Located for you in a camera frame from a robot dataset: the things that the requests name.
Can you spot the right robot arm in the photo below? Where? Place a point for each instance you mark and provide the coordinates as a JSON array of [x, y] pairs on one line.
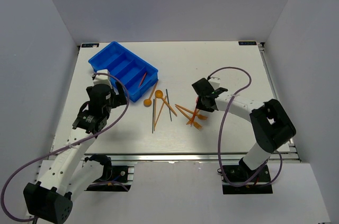
[[271, 125]]

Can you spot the orange spoon small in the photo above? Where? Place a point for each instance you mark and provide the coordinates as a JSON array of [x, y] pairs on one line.
[[148, 101]]

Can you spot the red-orange plastic fork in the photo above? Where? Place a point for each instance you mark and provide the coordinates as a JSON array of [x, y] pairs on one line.
[[195, 107]]

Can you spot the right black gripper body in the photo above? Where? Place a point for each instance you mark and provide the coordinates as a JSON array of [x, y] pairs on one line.
[[201, 106]]

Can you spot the orange fork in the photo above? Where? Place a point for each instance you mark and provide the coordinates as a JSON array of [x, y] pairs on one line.
[[188, 115], [199, 116]]

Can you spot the red-orange chopstick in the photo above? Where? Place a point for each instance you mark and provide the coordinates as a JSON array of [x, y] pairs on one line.
[[143, 78]]

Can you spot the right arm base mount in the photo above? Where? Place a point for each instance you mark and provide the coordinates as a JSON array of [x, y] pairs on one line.
[[237, 175]]

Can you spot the dark green chopstick left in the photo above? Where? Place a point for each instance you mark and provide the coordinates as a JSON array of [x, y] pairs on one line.
[[153, 115]]

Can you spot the orange chopstick crossing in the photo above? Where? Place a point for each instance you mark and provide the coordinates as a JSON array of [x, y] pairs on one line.
[[168, 105]]

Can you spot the blue divided plastic tray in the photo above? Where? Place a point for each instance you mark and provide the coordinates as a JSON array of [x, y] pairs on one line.
[[126, 67]]

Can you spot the right table logo sticker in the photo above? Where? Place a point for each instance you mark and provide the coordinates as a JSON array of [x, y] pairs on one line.
[[247, 43]]

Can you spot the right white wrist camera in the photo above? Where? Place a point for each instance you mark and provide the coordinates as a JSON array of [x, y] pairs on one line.
[[215, 82]]

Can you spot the orange chopstick long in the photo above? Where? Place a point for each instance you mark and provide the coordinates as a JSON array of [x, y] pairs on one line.
[[157, 115]]

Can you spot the orange spoon large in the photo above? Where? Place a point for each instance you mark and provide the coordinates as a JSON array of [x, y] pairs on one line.
[[159, 94]]

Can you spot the orange chopstick under forks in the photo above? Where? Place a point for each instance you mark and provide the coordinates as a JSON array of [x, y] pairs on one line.
[[191, 119]]

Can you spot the orange fork lower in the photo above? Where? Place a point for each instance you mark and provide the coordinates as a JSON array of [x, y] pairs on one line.
[[188, 115]]

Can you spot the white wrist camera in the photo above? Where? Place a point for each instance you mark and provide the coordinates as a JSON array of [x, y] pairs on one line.
[[101, 77], [215, 82]]

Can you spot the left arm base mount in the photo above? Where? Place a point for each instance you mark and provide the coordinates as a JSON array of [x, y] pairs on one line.
[[115, 177]]

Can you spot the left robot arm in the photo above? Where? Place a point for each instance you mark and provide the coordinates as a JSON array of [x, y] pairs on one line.
[[51, 198]]

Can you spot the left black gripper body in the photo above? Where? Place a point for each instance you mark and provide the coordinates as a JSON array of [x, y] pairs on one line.
[[114, 102]]

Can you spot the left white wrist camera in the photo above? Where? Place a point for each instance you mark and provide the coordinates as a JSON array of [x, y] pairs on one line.
[[101, 77]]

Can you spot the orange fork right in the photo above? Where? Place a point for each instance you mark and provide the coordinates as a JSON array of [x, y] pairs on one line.
[[199, 116]]

